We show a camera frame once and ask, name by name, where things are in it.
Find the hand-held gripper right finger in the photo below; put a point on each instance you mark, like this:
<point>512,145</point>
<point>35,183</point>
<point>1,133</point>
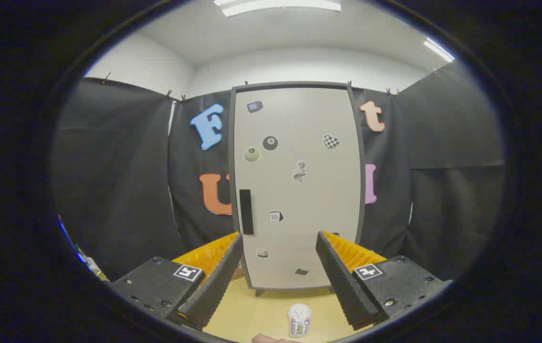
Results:
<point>342,281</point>

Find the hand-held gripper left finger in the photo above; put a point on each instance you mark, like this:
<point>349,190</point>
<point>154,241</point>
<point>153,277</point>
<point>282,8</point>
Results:
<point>216,290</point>

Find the white striped shoe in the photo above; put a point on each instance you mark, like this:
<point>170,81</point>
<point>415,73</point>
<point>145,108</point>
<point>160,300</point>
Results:
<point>299,317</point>

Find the grey shoe cabinet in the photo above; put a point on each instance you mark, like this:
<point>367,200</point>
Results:
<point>290,85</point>

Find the desk clutter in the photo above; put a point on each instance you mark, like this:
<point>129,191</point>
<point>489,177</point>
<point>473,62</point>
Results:
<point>95,269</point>

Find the black backdrop cloth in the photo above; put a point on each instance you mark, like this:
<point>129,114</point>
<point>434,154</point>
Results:
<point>118,166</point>

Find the small ceiling light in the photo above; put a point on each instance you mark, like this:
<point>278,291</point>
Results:
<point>437,49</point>

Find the long ceiling light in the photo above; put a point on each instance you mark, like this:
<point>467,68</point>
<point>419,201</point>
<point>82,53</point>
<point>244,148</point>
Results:
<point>276,5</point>

